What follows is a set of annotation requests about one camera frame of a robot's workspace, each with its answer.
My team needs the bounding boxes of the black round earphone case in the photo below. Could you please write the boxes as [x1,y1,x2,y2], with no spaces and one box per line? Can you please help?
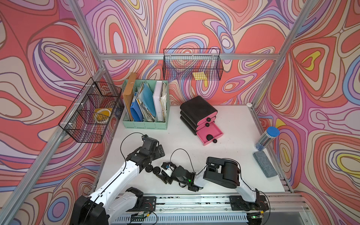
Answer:
[152,166,161,175]
[206,135,213,141]
[145,165,153,173]

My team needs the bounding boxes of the pink bottom drawer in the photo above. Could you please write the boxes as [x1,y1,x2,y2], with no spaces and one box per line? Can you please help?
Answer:
[196,122,224,146]

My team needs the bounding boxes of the black drawer cabinet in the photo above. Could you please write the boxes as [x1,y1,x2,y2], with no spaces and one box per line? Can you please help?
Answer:
[180,96,218,136]

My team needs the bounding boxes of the pink top drawer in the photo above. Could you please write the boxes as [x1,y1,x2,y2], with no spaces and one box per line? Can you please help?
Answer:
[197,111,218,125]

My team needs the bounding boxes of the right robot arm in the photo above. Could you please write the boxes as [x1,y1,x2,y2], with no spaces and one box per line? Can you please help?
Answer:
[152,157,261,212]

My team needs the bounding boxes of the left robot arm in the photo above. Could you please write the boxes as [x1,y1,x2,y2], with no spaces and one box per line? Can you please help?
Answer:
[70,135,165,225]

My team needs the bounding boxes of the blue folder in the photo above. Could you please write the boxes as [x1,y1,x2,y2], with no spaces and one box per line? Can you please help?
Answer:
[130,100,143,122]

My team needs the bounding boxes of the green file organizer box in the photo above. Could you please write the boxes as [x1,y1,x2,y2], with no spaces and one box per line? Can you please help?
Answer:
[122,80,170,130]

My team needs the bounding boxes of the white binder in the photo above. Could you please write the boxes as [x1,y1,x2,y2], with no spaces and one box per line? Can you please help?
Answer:
[153,81,164,122]

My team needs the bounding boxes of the teal plastic folder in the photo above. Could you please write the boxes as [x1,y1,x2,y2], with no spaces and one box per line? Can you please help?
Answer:
[140,82,156,118]

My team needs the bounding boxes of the brown cardboard folder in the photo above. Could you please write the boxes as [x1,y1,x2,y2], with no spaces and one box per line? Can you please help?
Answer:
[122,72,137,121]

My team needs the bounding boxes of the yellow tape roll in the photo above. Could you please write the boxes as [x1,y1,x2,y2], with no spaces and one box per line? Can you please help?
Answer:
[94,108,112,124]

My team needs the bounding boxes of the grey eraser block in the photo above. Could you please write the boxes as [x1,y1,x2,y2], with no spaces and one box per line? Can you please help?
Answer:
[253,151,278,178]

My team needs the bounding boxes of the yellow sticky note pad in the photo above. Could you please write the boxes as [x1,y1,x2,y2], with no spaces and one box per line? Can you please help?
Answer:
[192,71,207,81]

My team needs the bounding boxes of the blue capped clear tube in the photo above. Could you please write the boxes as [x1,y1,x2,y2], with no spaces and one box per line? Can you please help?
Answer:
[255,126,280,151]

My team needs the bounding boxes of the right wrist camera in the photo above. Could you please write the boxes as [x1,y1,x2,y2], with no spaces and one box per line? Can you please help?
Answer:
[165,167,173,177]

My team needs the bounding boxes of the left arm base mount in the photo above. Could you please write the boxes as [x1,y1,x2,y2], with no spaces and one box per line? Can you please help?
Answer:
[127,196,157,212]

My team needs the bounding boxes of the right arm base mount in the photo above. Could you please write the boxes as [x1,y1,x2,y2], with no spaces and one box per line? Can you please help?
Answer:
[229,195,270,212]

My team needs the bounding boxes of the black wire basket left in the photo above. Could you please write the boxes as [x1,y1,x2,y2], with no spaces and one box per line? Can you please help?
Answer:
[59,78,124,143]

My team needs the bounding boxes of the black wire basket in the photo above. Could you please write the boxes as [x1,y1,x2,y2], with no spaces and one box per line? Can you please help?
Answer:
[163,47,224,81]
[59,78,124,143]

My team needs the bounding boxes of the black wire basket back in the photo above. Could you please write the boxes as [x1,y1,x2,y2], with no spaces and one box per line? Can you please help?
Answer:
[163,47,224,81]

